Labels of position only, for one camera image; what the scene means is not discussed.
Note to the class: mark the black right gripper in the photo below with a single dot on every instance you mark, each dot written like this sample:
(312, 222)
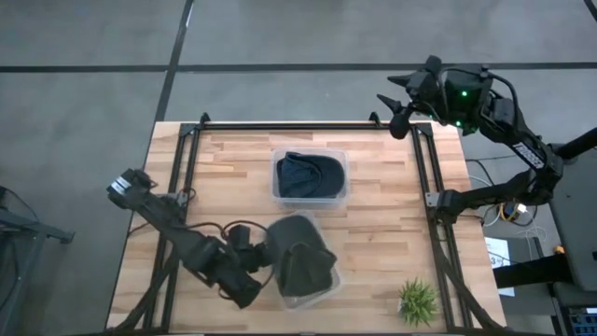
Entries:
(448, 93)

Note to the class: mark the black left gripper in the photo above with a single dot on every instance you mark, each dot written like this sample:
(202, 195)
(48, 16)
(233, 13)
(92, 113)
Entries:
(249, 256)

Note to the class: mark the dark green cap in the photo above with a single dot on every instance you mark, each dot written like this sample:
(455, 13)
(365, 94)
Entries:
(308, 273)
(291, 233)

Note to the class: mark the blue denim cap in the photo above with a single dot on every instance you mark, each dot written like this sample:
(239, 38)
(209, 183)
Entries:
(294, 175)

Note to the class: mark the dark blue cap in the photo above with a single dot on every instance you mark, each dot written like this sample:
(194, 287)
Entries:
(331, 175)

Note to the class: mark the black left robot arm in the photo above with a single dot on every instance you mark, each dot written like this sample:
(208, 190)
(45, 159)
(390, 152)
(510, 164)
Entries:
(177, 228)

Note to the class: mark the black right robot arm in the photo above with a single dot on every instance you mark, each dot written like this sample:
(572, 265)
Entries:
(522, 154)

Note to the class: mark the clear plastic container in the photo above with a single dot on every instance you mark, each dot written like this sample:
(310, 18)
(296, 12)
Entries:
(310, 200)
(322, 298)

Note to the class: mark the small green potted plant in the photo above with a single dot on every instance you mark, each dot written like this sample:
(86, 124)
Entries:
(417, 301)

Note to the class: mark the white paper sheet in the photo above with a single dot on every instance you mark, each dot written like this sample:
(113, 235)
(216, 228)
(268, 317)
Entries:
(501, 275)

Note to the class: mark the grey equipment cart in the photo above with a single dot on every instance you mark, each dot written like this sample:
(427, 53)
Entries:
(578, 224)

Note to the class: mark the black metal stand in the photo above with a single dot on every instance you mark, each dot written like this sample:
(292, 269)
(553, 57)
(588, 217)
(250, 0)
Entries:
(28, 228)

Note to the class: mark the black electronic device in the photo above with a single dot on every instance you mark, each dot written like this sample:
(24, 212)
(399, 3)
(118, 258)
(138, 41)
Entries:
(583, 322)

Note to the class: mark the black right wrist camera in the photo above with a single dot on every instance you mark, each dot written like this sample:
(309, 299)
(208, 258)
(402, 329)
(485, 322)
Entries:
(400, 125)

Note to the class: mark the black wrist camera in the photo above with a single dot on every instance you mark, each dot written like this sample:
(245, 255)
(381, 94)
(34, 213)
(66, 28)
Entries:
(400, 125)
(240, 235)

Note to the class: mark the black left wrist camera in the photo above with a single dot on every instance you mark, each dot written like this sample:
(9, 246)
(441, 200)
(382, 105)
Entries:
(240, 235)

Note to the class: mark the black aluminium table frame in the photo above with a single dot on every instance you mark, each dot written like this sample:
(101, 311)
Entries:
(298, 126)

